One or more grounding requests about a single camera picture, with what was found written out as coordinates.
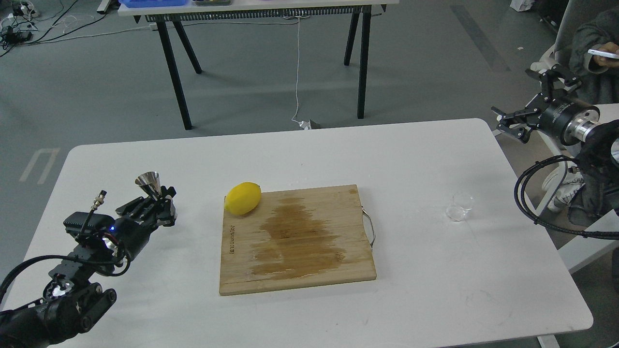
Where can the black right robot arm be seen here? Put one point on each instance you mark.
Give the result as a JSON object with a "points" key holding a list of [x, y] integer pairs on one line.
{"points": [[596, 159]]}

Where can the steel jigger measuring cup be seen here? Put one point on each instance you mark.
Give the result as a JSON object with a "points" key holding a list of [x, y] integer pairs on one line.
{"points": [[150, 183]]}

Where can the small clear glass cup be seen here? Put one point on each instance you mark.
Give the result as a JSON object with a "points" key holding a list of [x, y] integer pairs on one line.
{"points": [[460, 206]]}

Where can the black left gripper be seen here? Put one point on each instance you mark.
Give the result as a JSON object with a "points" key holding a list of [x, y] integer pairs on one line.
{"points": [[133, 236]]}

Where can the yellow lemon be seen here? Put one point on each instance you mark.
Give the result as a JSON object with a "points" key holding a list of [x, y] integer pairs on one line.
{"points": [[243, 198]]}

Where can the bamboo cutting board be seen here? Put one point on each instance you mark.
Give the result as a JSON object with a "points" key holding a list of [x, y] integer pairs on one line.
{"points": [[295, 239]]}

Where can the blue plastic tray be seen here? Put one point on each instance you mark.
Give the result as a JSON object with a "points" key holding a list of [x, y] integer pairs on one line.
{"points": [[152, 3]]}

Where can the grey office chair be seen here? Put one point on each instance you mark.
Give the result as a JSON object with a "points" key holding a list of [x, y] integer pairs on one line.
{"points": [[578, 12]]}

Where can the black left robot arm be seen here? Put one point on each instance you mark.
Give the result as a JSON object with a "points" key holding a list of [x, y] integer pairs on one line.
{"points": [[71, 304]]}

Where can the person in grey clothes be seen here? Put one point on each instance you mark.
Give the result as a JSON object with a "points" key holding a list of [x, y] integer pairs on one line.
{"points": [[599, 86]]}

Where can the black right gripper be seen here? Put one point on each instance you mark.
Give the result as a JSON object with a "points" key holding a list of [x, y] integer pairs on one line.
{"points": [[553, 112]]}

